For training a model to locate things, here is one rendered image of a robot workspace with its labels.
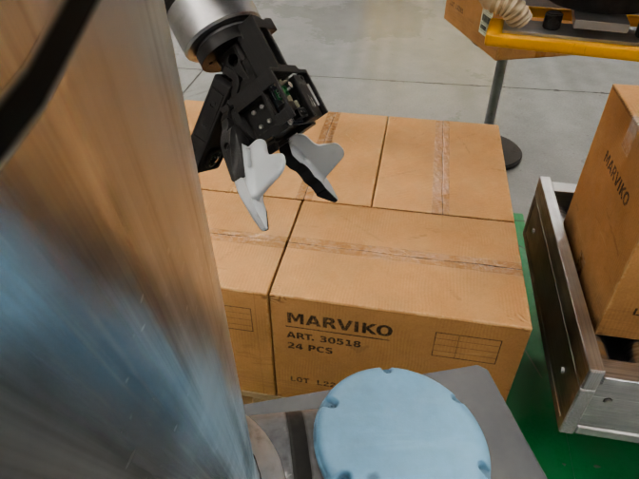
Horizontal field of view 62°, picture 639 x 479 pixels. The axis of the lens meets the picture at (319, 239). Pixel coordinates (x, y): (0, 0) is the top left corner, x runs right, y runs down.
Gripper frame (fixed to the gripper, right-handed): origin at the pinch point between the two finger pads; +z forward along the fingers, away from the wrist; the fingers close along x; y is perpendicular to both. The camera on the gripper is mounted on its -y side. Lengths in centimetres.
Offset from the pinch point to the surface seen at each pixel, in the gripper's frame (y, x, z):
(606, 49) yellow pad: 32, 51, -3
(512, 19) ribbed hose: 22, 50, -15
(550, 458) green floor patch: -25, 95, 87
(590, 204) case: 15, 91, 25
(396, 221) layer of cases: -29, 88, 8
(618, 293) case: 15, 68, 40
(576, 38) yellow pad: 29, 51, -7
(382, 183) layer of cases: -34, 103, -4
